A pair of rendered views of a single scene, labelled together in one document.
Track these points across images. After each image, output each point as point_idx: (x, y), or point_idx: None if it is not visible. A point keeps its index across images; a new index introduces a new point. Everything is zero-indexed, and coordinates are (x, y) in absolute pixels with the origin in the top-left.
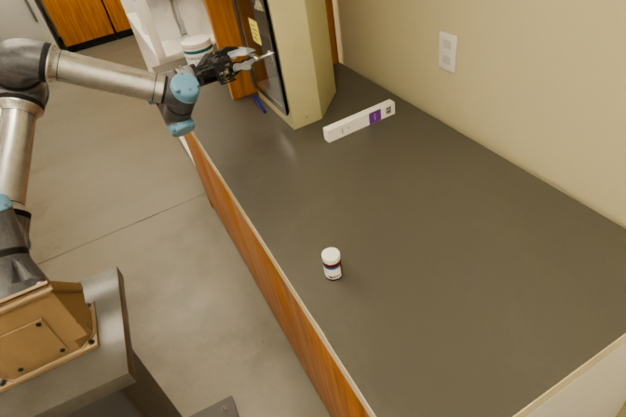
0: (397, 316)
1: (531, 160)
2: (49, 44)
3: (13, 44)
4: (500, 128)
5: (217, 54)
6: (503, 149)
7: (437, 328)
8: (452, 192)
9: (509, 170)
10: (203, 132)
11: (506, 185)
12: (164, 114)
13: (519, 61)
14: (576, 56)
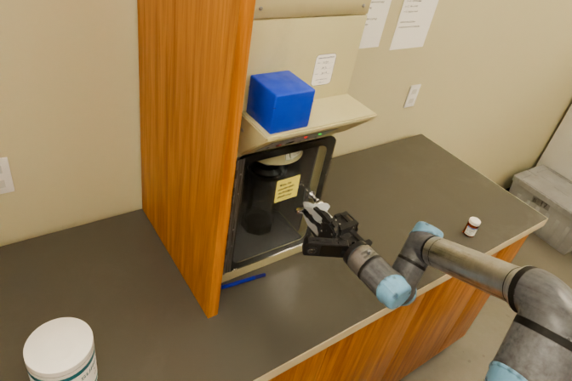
0: (482, 213)
1: (354, 145)
2: (529, 266)
3: (567, 287)
4: (338, 140)
5: (332, 223)
6: (338, 151)
7: (482, 201)
8: (384, 178)
9: (361, 155)
10: (302, 340)
11: (374, 159)
12: (413, 289)
13: (354, 97)
14: (381, 81)
